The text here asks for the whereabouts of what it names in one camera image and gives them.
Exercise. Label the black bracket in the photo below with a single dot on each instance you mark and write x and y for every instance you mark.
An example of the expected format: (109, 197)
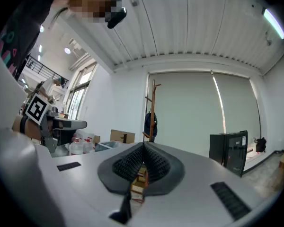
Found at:
(124, 138)

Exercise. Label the person's black printed shirt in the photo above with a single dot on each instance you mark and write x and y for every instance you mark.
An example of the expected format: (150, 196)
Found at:
(21, 32)

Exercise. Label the dark framed window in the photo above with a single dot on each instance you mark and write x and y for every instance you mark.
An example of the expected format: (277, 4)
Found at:
(81, 91)

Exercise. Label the white ceiling pipes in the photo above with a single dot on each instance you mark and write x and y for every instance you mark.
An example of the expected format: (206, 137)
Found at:
(80, 60)

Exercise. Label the round ceiling lamp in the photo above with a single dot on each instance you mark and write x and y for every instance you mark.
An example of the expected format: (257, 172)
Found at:
(41, 28)
(67, 50)

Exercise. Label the small cardboard box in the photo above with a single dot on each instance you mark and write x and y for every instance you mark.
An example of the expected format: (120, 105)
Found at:
(96, 139)

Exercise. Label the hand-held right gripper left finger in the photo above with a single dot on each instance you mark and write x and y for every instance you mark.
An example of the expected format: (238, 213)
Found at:
(113, 176)

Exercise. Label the black mini fridge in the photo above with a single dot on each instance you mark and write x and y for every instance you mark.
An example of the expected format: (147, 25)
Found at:
(234, 150)

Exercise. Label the black metal railing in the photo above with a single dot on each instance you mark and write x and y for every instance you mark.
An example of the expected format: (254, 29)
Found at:
(46, 70)

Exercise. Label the dark navy hanging jacket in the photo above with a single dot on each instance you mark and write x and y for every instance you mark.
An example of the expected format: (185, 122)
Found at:
(148, 124)

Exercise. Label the narrow grey roller blind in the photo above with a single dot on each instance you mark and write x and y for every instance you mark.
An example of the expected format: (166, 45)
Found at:
(239, 103)

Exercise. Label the clear plastic water jug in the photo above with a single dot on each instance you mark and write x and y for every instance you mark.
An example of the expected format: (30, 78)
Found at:
(76, 148)
(88, 146)

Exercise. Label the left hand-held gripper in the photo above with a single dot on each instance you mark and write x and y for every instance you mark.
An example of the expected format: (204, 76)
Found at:
(38, 109)

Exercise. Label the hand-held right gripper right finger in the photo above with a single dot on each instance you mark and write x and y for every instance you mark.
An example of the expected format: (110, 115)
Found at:
(170, 174)

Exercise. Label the wooden shelf rack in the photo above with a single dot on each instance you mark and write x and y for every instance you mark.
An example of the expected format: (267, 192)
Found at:
(138, 182)

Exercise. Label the ceiling tube light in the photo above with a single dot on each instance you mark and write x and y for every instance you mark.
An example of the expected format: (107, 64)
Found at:
(274, 23)

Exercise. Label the large cardboard box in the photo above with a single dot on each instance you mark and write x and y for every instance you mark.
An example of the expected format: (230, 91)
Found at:
(117, 136)

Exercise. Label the person's left forearm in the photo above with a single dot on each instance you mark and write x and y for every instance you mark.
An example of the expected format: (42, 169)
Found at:
(16, 124)

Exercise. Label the wooden coat rack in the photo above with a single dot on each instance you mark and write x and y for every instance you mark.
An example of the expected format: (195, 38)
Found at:
(153, 98)

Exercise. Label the person's head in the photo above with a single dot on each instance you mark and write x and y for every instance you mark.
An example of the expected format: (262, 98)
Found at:
(90, 1)

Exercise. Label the black backpack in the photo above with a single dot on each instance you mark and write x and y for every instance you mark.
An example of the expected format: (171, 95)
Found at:
(261, 145)

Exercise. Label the black wristband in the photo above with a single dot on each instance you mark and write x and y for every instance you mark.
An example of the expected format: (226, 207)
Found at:
(23, 124)

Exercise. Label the wide grey roller blind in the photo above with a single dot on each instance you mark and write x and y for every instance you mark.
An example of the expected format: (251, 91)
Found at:
(187, 112)

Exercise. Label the black head-worn camera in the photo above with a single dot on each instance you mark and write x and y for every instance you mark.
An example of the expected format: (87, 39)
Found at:
(117, 15)

